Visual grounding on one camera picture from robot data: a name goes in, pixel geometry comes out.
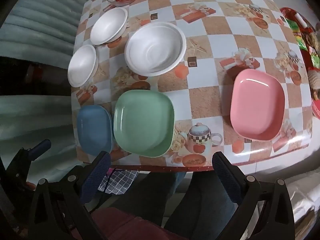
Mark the beige knitted item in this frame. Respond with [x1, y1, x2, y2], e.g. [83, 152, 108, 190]
[307, 67, 320, 90]

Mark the blue square plate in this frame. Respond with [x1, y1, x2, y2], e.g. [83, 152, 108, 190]
[76, 105, 114, 156]

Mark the pink square plate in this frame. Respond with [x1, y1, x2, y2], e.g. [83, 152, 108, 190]
[229, 69, 286, 141]

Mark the green snack packet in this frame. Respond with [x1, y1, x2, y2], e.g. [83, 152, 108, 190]
[286, 19, 308, 50]

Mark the white cylinder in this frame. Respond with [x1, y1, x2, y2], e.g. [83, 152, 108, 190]
[294, 12, 308, 28]

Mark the red snack tray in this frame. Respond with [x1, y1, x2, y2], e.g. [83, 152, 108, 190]
[279, 6, 320, 70]

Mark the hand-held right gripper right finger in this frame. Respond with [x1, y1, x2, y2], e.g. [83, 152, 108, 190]
[212, 151, 296, 240]

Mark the green square plate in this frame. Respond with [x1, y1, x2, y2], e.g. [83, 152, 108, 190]
[113, 89, 175, 158]

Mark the teal padded sofa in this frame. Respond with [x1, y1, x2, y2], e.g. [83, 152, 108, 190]
[0, 0, 103, 180]

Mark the small white foam bowl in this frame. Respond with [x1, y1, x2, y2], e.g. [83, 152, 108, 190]
[67, 44, 98, 88]
[90, 7, 128, 46]

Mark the large white foam bowl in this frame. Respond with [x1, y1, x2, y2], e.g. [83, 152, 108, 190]
[124, 22, 187, 77]

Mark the white blue checked cloth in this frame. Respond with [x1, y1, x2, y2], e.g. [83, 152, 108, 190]
[98, 169, 139, 195]

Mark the dark red garment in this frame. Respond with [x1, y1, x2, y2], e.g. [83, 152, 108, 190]
[91, 206, 190, 240]

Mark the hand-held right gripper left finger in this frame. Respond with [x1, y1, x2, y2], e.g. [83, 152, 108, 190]
[27, 151, 112, 240]

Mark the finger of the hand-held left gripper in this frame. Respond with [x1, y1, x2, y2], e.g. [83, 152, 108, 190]
[27, 139, 52, 161]

